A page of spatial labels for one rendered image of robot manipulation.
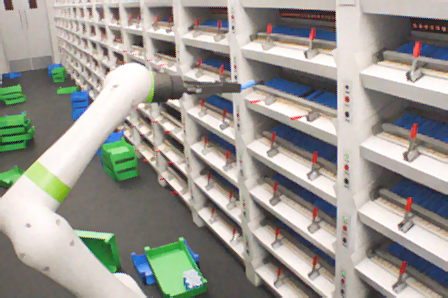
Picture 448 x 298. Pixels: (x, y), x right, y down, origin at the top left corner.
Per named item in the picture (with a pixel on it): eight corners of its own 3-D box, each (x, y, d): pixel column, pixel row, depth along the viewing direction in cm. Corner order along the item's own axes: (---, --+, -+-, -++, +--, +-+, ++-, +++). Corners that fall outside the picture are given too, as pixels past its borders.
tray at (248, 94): (341, 148, 139) (332, 121, 134) (246, 107, 188) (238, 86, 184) (388, 114, 146) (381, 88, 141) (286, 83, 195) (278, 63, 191)
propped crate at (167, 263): (206, 291, 212) (207, 281, 208) (166, 304, 203) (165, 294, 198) (182, 247, 232) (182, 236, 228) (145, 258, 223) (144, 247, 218)
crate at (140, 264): (144, 286, 216) (141, 272, 214) (133, 266, 233) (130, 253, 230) (200, 269, 231) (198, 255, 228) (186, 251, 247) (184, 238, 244)
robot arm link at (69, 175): (36, 159, 112) (69, 185, 117) (38, 161, 102) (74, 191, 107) (125, 57, 124) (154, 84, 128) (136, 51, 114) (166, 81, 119)
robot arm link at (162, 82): (144, 102, 140) (152, 108, 132) (146, 64, 137) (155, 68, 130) (163, 102, 143) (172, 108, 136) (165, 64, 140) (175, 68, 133)
